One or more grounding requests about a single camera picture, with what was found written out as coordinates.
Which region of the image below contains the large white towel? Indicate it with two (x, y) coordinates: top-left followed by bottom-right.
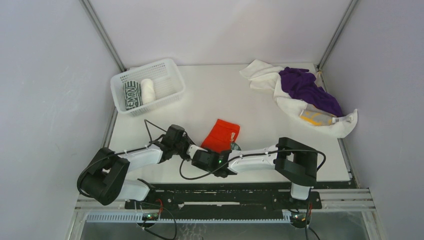
(272, 71), (359, 139)

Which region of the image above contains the orange towel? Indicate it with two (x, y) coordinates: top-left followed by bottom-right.
(201, 119), (241, 153)

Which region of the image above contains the purple towel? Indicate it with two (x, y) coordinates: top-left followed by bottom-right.
(278, 67), (343, 117)

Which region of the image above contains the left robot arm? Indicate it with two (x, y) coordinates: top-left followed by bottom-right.
(76, 124), (194, 209)

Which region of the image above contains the aluminium corner post left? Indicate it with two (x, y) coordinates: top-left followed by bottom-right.
(79, 0), (126, 73)

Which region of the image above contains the rolled white towel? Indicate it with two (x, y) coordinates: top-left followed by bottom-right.
(140, 78), (156, 105)

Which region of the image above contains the white slotted cable duct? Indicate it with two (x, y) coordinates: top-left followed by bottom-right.
(85, 211), (306, 224)

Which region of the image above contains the aluminium corner post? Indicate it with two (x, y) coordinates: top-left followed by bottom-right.
(316, 0), (360, 71)
(79, 0), (126, 73)

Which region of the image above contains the white plastic basket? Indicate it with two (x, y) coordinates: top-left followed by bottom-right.
(110, 58), (186, 117)

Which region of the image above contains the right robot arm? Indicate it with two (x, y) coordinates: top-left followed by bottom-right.
(186, 137), (327, 208)

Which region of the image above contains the small white towel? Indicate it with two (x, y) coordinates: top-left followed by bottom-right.
(239, 59), (284, 91)

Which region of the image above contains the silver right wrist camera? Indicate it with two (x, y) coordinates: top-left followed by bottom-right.
(186, 144), (208, 159)

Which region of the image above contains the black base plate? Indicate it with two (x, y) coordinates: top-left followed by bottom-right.
(124, 182), (323, 218)

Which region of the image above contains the grey yellow patterned towel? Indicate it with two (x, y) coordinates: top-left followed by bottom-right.
(299, 103), (336, 126)

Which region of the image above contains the aluminium corner post right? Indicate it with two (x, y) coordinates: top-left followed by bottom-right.
(316, 0), (360, 71)

